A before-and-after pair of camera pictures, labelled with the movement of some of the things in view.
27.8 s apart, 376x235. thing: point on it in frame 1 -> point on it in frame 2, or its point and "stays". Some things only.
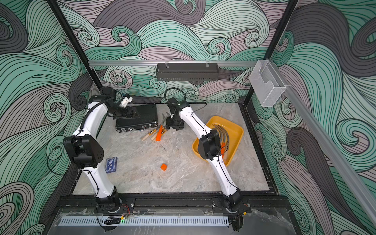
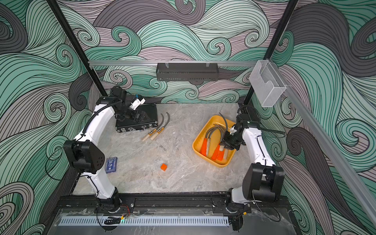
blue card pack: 111,164 stays
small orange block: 164,167 stays
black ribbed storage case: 148,119 stays
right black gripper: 169,124 -> 225,141
